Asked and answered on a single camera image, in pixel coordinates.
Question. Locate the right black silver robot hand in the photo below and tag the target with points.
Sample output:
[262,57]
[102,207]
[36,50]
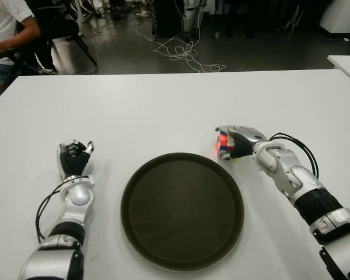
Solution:
[246,140]

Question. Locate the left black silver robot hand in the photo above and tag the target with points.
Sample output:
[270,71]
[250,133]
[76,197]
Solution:
[74,161]

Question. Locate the multicoloured Rubik's cube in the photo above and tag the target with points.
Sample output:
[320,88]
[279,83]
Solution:
[221,141]

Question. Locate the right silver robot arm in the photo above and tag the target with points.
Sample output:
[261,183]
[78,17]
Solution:
[280,159]

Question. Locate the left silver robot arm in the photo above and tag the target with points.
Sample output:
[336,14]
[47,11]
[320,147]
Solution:
[78,195]

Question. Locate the dark brown round plate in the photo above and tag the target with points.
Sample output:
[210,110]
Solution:
[182,211]

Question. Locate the person in black clothes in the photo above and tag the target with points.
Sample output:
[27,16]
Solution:
[36,43]

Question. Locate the black wheeled cart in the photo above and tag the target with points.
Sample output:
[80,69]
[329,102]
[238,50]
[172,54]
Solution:
[242,16]

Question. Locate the white side table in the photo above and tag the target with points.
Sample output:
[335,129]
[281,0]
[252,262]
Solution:
[348,65]

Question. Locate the black office chair armrest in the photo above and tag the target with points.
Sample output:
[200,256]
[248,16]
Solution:
[6,55]

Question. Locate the silver folded stand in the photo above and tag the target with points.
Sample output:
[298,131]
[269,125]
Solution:
[293,19]

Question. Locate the silver humanoid robot legs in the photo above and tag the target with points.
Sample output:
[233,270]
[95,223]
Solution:
[189,19]

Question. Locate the black chair with angled legs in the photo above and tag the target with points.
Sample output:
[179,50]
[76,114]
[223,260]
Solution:
[68,27]

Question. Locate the black cabinet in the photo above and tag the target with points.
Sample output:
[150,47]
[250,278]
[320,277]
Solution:
[168,17]

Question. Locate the white pillar base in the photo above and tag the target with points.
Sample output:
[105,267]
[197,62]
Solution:
[341,13]

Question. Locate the person in white shirt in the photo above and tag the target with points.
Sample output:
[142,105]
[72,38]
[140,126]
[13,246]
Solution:
[3,17]

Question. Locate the white power strip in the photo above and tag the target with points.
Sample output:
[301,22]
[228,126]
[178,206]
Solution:
[142,13]

